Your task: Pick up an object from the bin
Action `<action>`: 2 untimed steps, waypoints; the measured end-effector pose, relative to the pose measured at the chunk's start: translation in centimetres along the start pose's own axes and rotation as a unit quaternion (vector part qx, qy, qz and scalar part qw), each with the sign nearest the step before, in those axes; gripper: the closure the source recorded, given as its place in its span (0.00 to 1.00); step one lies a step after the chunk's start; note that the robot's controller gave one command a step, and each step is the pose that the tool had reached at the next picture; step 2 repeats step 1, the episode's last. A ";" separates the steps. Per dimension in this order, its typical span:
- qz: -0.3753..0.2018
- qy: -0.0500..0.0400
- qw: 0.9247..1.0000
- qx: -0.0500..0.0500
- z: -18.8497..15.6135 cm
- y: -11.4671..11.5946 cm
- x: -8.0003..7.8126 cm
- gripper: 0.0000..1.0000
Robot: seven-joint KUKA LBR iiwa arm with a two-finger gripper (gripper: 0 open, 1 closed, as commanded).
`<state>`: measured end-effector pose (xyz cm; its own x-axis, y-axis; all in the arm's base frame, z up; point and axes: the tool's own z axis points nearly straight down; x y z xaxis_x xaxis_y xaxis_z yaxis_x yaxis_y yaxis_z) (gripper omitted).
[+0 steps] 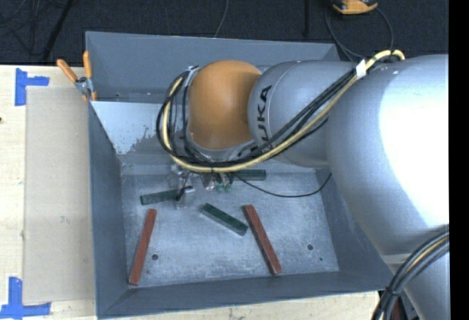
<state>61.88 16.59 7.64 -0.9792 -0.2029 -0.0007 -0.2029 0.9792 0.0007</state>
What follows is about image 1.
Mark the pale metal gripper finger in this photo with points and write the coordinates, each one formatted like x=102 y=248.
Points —
x=175 y=181
x=184 y=200

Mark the dark green flat block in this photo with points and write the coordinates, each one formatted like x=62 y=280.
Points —
x=253 y=175
x=157 y=197
x=224 y=219

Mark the red-brown flat block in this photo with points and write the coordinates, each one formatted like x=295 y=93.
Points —
x=143 y=247
x=262 y=238

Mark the grey metal bin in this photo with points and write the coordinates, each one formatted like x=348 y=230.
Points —
x=205 y=260

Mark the pale wood flat board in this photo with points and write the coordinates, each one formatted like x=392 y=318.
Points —
x=55 y=183

